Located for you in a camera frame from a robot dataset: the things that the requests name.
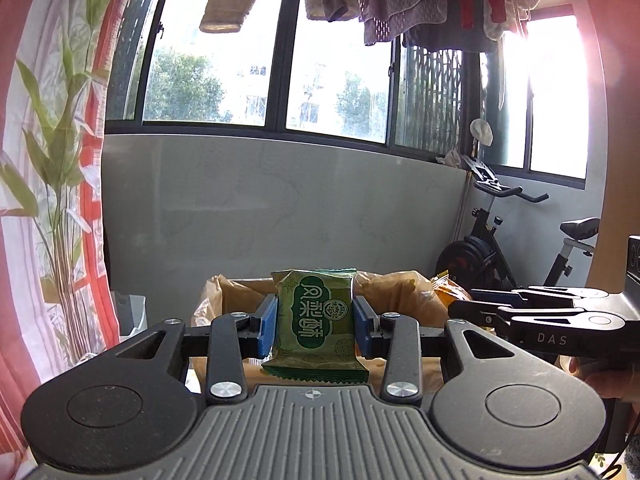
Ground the cardboard box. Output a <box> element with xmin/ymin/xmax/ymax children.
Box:
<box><xmin>191</xmin><ymin>270</ymin><xmax>501</xmax><ymax>397</ymax></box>

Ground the white cloth on pole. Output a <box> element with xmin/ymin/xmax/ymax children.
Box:
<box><xmin>470</xmin><ymin>118</ymin><xmax>495</xmax><ymax>147</ymax></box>

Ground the orange snack packet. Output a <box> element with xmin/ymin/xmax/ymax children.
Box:
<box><xmin>431</xmin><ymin>270</ymin><xmax>474</xmax><ymax>307</ymax></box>

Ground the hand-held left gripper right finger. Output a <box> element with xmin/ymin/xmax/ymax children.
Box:
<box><xmin>352</xmin><ymin>296</ymin><xmax>526</xmax><ymax>405</ymax></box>

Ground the black exercise bike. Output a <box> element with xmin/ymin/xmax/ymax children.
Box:
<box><xmin>434</xmin><ymin>152</ymin><xmax>602</xmax><ymax>302</ymax></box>

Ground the white plastic container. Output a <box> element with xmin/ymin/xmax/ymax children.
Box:
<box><xmin>113</xmin><ymin>291</ymin><xmax>149</xmax><ymax>337</ymax></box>

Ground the dark hanging garment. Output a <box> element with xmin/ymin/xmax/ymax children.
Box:
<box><xmin>401</xmin><ymin>7</ymin><xmax>498</xmax><ymax>54</ymax></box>

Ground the white rag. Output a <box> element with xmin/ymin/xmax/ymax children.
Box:
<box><xmin>435</xmin><ymin>148</ymin><xmax>469</xmax><ymax>169</ymax></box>

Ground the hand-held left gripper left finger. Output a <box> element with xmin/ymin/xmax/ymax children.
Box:
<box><xmin>115</xmin><ymin>296</ymin><xmax>278</xmax><ymax>406</ymax></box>

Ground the green pastry packet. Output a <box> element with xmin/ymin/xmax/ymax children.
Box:
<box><xmin>260</xmin><ymin>267</ymin><xmax>372</xmax><ymax>387</ymax></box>

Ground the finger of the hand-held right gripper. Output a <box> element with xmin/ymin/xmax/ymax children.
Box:
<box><xmin>447</xmin><ymin>297</ymin><xmax>626</xmax><ymax>361</ymax></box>
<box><xmin>470</xmin><ymin>285</ymin><xmax>621</xmax><ymax>310</ymax></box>

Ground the person's right hand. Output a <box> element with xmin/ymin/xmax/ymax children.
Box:
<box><xmin>569</xmin><ymin>355</ymin><xmax>640</xmax><ymax>402</ymax></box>

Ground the grey-purple hanging garment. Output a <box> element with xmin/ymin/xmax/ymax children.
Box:
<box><xmin>359</xmin><ymin>0</ymin><xmax>449</xmax><ymax>47</ymax></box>

